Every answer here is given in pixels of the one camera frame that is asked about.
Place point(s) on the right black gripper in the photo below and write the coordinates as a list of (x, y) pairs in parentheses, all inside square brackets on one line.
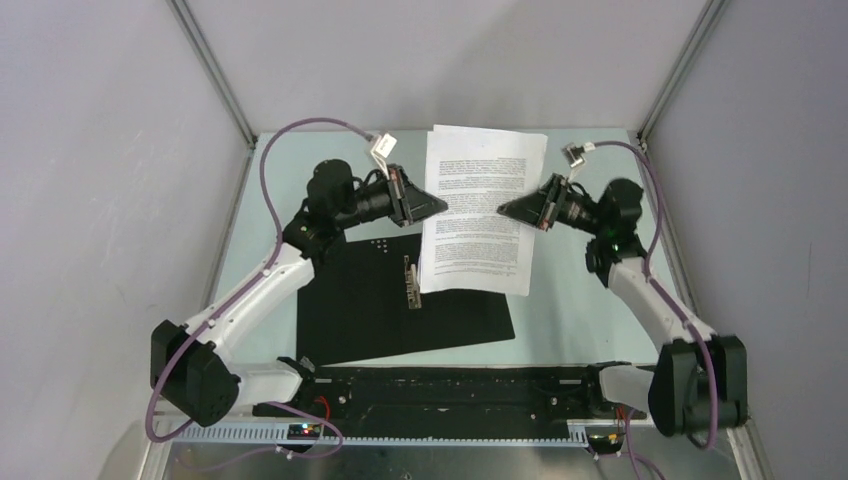
[(535, 207)]

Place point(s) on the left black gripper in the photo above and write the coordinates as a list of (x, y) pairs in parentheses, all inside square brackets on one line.
[(407, 203)]

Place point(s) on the printed white paper sheets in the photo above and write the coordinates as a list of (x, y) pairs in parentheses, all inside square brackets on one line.
[(472, 246)]

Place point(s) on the red and black folder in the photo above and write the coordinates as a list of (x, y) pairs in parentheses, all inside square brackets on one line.
[(362, 305)]

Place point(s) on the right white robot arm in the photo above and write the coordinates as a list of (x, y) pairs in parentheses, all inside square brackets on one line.
[(698, 384)]

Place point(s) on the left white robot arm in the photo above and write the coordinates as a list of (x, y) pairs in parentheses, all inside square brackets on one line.
[(192, 364)]

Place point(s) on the silver folder clip mechanism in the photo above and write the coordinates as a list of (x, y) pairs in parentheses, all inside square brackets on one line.
[(413, 283)]

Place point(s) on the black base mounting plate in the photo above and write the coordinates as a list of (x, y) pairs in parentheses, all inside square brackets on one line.
[(457, 404)]

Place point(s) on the right controller board with LEDs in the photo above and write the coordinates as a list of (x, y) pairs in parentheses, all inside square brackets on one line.
[(605, 445)]

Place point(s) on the controller board with leds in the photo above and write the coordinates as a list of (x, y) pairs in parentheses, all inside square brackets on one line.
[(605, 445), (304, 432)]

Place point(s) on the left controller board with LEDs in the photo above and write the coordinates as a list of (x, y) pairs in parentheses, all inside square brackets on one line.
[(304, 432)]

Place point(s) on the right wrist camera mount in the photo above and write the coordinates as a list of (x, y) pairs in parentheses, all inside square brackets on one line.
[(575, 156)]

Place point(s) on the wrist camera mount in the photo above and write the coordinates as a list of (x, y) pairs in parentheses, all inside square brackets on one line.
[(380, 148), (575, 156)]

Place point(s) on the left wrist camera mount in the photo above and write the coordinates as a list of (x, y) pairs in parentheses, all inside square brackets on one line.
[(380, 148)]

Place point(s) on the right aluminium frame post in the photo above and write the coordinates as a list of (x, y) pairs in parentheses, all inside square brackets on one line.
[(705, 24)]

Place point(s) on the aluminium frame post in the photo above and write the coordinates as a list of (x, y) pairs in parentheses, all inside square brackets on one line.
[(705, 24), (197, 40)]

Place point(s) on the left aluminium frame post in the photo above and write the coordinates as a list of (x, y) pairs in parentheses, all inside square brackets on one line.
[(197, 40)]

